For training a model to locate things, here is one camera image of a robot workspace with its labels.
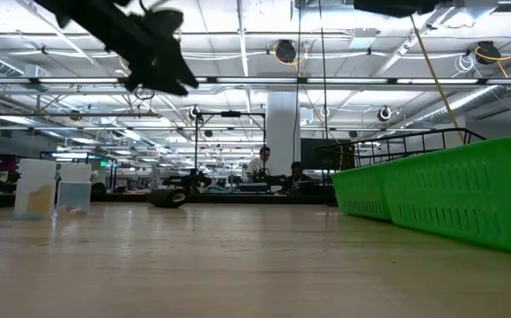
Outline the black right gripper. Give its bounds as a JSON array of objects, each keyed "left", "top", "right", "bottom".
[{"left": 353, "top": 0, "right": 455, "bottom": 19}]

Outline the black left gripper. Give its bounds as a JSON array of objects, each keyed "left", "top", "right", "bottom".
[{"left": 100, "top": 7, "right": 200, "bottom": 97}]

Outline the black bandage roll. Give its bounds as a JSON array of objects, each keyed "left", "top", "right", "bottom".
[{"left": 148, "top": 186, "right": 188, "bottom": 209}]

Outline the small white-capped medicine bottle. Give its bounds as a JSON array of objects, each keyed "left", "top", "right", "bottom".
[
  {"left": 12, "top": 158, "right": 58, "bottom": 221},
  {"left": 56, "top": 163, "right": 93, "bottom": 216}
]

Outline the grey ceiling box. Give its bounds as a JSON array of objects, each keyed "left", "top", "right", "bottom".
[{"left": 347, "top": 26, "right": 380, "bottom": 49}]

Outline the long ceiling light strip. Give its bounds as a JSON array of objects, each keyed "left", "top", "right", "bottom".
[{"left": 0, "top": 77, "right": 511, "bottom": 86}]

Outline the blue background cloth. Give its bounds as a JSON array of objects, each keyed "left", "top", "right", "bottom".
[{"left": 204, "top": 184, "right": 241, "bottom": 195}]

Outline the person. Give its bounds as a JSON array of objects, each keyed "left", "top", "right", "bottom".
[
  {"left": 283, "top": 161, "right": 315, "bottom": 192},
  {"left": 245, "top": 146, "right": 272, "bottom": 183}
]

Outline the white square pillar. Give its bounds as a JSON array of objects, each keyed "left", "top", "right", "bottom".
[{"left": 265, "top": 91, "right": 302, "bottom": 178}]

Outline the dark red monitor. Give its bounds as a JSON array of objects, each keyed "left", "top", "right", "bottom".
[{"left": 0, "top": 154, "right": 18, "bottom": 173}]

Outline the green plastic basket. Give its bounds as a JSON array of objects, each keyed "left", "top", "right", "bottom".
[
  {"left": 330, "top": 166, "right": 393, "bottom": 222},
  {"left": 381, "top": 135, "right": 511, "bottom": 254}
]

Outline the black background robot frame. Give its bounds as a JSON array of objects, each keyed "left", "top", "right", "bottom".
[{"left": 193, "top": 110, "right": 268, "bottom": 186}]

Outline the yellow hanging cable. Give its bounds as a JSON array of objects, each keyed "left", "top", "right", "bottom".
[{"left": 409, "top": 15, "right": 468, "bottom": 143}]

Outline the black hanging cable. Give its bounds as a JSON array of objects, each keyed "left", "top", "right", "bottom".
[{"left": 295, "top": 0, "right": 303, "bottom": 178}]

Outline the silver ventilation duct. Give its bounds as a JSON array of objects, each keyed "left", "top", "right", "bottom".
[{"left": 408, "top": 85, "right": 504, "bottom": 127}]

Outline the black wire basket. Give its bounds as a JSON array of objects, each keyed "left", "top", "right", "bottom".
[{"left": 313, "top": 127, "right": 487, "bottom": 176}]

